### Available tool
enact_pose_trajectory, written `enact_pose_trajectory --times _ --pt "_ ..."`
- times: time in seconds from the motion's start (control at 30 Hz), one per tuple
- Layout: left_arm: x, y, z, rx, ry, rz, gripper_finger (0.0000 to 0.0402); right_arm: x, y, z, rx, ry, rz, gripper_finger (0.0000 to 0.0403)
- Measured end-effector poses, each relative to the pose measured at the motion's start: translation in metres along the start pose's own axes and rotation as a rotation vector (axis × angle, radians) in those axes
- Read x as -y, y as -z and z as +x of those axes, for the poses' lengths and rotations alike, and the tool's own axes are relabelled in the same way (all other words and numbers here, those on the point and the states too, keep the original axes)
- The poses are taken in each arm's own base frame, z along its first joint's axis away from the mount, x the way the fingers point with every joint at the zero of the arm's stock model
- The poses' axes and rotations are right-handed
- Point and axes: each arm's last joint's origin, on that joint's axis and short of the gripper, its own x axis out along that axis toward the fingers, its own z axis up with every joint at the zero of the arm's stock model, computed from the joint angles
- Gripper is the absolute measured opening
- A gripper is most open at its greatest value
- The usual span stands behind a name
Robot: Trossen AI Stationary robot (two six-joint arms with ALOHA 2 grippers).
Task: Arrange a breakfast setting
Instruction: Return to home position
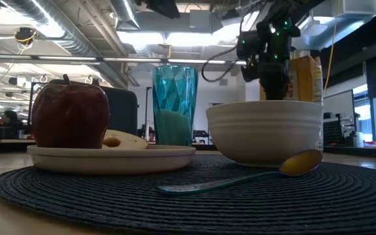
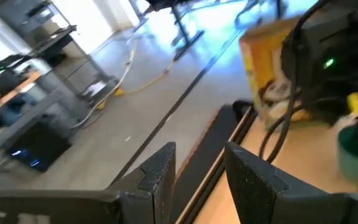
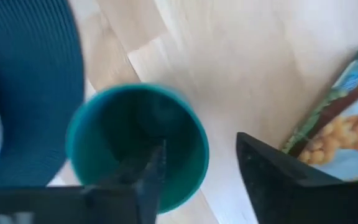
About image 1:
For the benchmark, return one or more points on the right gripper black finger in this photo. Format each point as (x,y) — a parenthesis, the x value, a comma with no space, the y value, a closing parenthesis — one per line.
(268,85)
(282,85)

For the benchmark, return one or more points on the Panda Puffs cereal box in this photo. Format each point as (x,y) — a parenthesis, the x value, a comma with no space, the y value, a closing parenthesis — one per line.
(308,78)

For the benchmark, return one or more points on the yellow plastic spoon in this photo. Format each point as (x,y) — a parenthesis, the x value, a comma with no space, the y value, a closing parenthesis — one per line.
(300,163)

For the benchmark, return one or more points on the blue faceted plastic tumbler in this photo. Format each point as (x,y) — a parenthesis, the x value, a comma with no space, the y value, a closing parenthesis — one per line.
(175,104)

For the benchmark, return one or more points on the bagel half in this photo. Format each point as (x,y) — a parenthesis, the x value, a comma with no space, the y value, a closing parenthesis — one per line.
(129,138)

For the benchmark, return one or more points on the red apple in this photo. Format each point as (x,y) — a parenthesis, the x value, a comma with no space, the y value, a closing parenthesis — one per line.
(70,114)

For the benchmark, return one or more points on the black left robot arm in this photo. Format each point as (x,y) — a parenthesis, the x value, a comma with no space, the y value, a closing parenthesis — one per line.
(162,6)

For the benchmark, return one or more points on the white ribbed bowl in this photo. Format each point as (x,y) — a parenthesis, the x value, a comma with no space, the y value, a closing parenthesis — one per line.
(263,130)

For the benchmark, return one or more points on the black pegboard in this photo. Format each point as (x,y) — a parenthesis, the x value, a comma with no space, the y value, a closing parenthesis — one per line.
(333,132)

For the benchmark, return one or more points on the dark woven round placemat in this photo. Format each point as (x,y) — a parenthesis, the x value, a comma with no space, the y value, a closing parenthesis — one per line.
(207,209)

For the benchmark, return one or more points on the ceiling light strip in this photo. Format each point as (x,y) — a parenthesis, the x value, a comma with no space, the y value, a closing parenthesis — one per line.
(129,60)

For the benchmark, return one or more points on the black toaster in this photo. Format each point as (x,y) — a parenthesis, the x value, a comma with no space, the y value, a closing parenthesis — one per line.
(122,107)

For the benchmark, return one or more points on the cream rimmed plate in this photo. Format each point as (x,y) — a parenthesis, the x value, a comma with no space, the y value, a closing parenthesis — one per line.
(109,160)

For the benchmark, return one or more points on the person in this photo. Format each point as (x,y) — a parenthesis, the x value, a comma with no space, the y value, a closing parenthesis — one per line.
(10,119)

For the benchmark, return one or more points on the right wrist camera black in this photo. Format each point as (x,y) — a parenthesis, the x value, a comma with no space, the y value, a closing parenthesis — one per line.
(248,45)

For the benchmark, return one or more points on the silver ceiling duct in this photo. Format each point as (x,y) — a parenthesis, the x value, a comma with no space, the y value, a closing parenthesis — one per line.
(73,39)

